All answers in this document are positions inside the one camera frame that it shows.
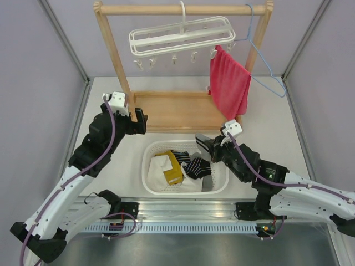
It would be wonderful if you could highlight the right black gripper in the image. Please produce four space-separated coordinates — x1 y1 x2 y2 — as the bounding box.
205 134 246 182

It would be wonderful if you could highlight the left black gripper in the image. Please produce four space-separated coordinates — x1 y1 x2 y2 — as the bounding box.
102 103 148 154

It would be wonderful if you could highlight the black white-striped sock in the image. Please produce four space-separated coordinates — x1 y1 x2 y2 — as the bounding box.
183 157 211 180
170 150 191 165

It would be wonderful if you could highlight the white sock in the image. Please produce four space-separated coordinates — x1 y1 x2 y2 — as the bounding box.
178 162 202 193
146 155 173 192

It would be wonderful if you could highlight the yellow bear sock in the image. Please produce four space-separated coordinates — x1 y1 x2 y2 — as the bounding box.
155 150 183 186

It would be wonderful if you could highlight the white plastic clip hanger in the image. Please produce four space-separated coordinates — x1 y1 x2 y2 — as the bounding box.
128 1 236 70

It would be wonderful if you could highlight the grey striped-cuff sock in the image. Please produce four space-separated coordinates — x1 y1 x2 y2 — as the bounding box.
195 134 211 161
201 175 213 192

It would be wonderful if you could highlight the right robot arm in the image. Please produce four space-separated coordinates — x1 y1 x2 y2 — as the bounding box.
196 134 354 237

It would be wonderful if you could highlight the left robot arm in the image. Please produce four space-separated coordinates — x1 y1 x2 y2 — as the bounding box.
10 104 148 265

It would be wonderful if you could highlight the white perforated plastic basket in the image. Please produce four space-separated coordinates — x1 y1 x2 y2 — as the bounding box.
141 140 229 197

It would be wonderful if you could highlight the wooden clothes rack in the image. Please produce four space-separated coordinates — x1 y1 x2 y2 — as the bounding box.
93 2 265 132

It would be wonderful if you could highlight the pink towel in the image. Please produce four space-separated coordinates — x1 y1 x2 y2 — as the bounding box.
209 45 251 120

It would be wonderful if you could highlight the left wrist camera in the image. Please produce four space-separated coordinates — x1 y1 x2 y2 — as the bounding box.
102 91 129 116

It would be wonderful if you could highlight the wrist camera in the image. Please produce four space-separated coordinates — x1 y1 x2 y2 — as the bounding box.
220 119 243 145
102 91 129 116

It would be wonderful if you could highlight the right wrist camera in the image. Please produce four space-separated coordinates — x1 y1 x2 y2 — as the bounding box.
220 119 243 145

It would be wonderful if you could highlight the aluminium mounting rail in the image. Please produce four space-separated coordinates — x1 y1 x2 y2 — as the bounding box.
69 197 328 223

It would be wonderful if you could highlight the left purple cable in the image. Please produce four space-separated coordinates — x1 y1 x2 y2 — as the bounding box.
21 95 137 265

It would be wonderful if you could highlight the left aluminium frame post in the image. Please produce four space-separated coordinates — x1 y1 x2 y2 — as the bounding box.
37 0 90 85

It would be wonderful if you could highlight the aluminium frame post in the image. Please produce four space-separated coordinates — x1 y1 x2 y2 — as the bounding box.
37 0 90 85
281 0 332 82

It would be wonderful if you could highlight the white slotted cable duct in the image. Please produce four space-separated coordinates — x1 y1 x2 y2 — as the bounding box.
83 222 258 234

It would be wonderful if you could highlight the blue wire hanger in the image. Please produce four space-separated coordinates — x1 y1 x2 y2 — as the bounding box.
234 1 287 98

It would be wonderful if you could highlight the right aluminium frame post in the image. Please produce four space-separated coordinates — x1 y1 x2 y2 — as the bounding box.
281 0 332 82

